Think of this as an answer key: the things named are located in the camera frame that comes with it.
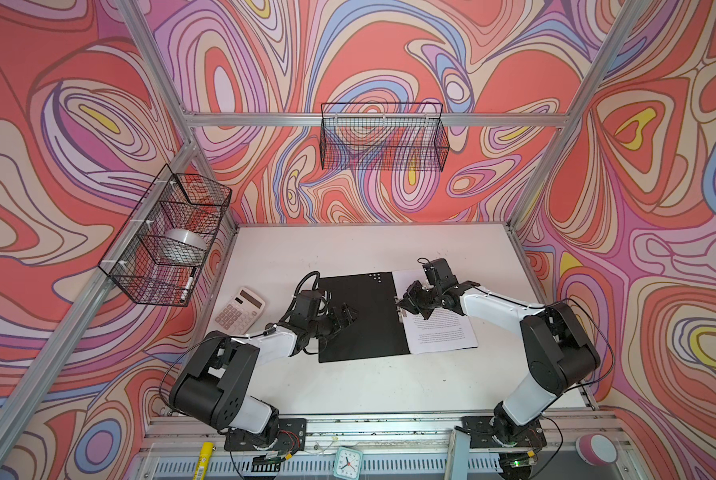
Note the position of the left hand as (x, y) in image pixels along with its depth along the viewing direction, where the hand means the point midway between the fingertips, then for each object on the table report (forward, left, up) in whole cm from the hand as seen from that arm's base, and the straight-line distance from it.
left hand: (355, 320), depth 89 cm
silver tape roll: (+5, +40, +29) cm, 50 cm away
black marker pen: (-2, +40, +22) cm, 45 cm away
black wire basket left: (+5, +48, +24) cm, 54 cm away
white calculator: (+4, +36, -3) cm, 37 cm away
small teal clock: (-35, +1, -3) cm, 35 cm away
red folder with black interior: (0, -7, -8) cm, 10 cm away
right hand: (+4, -13, +1) cm, 14 cm away
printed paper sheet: (-1, -27, -5) cm, 27 cm away
